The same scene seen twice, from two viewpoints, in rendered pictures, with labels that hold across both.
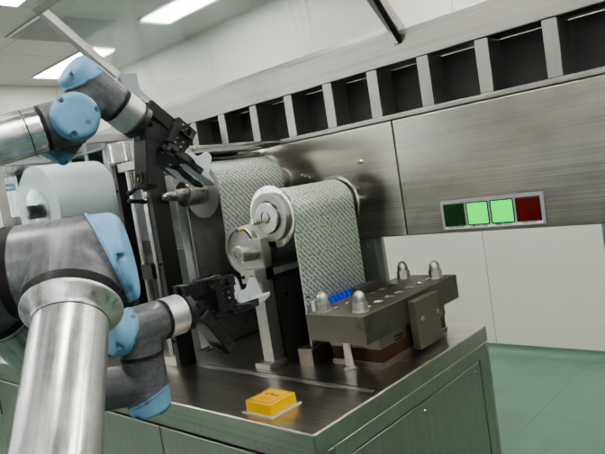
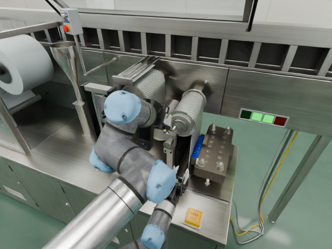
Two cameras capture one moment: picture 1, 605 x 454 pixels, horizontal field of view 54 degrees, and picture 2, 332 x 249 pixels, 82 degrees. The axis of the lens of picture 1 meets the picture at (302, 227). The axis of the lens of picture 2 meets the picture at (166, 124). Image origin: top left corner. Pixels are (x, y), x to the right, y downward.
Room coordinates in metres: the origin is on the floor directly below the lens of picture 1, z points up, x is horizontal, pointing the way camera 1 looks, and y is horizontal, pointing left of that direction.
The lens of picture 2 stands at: (0.73, 0.40, 1.80)
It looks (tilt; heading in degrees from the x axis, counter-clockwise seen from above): 36 degrees down; 339
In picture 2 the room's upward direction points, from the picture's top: straight up
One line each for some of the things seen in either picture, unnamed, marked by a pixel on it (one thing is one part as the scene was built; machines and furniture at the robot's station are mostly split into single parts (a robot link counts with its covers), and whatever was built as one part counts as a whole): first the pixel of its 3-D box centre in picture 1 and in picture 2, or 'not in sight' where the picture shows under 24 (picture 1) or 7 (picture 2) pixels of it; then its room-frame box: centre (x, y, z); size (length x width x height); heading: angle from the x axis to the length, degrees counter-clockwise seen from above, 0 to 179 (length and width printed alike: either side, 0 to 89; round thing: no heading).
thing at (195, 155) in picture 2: (343, 297); (198, 146); (1.43, -0.07, 1.03); 0.21 x 0.04 x 0.03; 137
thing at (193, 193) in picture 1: (192, 193); not in sight; (1.55, 0.27, 1.34); 0.06 x 0.06 x 0.06; 47
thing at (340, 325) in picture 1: (387, 304); (215, 149); (1.40, -0.17, 1.00); 0.40 x 0.16 x 0.06; 137
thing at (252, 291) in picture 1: (254, 290); (186, 174); (1.22, 0.12, 1.11); 0.09 x 0.03 x 0.06; 128
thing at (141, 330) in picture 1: (136, 330); (156, 229); (1.04, 0.32, 1.11); 0.11 x 0.08 x 0.09; 137
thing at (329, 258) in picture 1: (332, 263); (196, 134); (1.45, -0.06, 1.11); 0.23 x 0.01 x 0.18; 137
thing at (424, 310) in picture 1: (426, 319); (230, 156); (1.35, -0.25, 0.97); 0.10 x 0.03 x 0.11; 137
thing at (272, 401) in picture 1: (271, 402); (193, 217); (1.12, 0.11, 0.91); 0.07 x 0.07 x 0.02; 47
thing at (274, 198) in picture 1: (304, 210); (187, 112); (1.49, -0.01, 1.25); 0.26 x 0.12 x 0.12; 137
